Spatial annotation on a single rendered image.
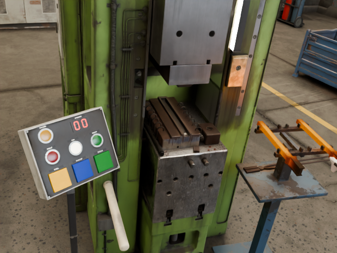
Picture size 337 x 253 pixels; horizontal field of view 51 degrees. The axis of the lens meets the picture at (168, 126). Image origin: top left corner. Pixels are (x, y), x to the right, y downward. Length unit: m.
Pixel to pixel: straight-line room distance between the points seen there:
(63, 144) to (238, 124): 1.05
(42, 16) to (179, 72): 5.38
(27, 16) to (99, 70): 5.19
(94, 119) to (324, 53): 4.35
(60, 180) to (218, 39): 0.89
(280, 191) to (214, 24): 0.91
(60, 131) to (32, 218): 1.39
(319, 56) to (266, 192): 3.82
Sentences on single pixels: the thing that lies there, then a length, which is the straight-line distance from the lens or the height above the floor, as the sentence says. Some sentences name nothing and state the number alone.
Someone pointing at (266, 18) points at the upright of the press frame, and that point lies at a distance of 1.86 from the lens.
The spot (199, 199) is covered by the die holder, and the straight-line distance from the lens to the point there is 1.99.
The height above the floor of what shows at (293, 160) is 1.05.
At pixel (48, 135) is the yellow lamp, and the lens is 1.42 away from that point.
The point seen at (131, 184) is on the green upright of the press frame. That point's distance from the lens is 2.04.
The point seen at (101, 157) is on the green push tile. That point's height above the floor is 1.03.
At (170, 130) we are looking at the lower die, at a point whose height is 0.99.
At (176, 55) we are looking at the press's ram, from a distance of 1.54.
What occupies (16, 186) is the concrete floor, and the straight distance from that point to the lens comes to 3.03.
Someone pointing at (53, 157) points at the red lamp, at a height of 1.09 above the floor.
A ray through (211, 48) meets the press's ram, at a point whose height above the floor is 1.44.
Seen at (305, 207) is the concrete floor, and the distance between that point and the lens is 3.14.
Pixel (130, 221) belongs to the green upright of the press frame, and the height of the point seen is 0.30.
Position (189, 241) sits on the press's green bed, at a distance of 2.32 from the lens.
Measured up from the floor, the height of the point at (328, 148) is 1.04.
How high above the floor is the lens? 1.92
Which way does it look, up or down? 31 degrees down
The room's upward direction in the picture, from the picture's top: 6 degrees clockwise
